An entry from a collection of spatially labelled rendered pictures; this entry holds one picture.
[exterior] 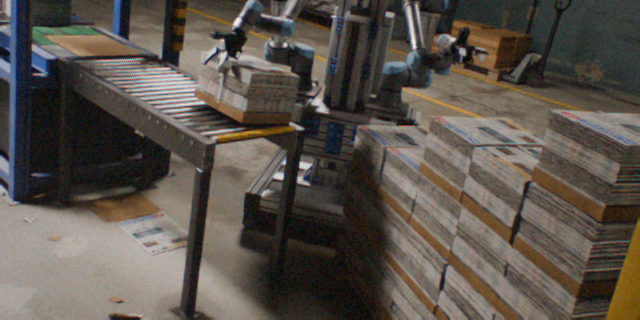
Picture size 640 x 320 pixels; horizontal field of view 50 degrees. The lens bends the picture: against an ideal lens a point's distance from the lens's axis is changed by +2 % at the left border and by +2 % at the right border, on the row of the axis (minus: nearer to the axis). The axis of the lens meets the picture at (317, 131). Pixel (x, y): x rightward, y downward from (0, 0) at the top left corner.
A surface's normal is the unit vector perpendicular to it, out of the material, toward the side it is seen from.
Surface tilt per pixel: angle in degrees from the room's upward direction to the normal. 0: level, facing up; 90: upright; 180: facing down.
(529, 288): 90
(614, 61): 90
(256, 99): 90
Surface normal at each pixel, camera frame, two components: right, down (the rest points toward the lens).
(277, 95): 0.67, 0.32
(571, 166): -0.92, -0.03
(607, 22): -0.71, 0.11
